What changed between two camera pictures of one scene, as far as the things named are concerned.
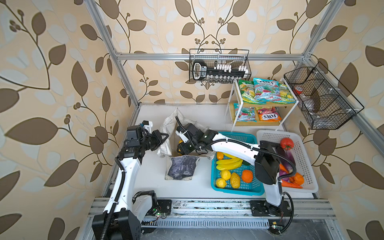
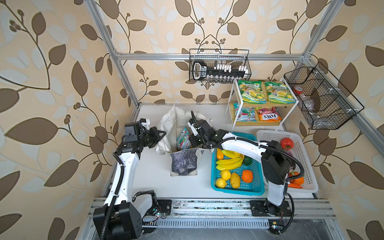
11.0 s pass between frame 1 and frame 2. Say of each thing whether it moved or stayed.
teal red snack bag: moved
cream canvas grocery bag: moved
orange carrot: stayed
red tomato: stayed
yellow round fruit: stayed
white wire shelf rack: stayed
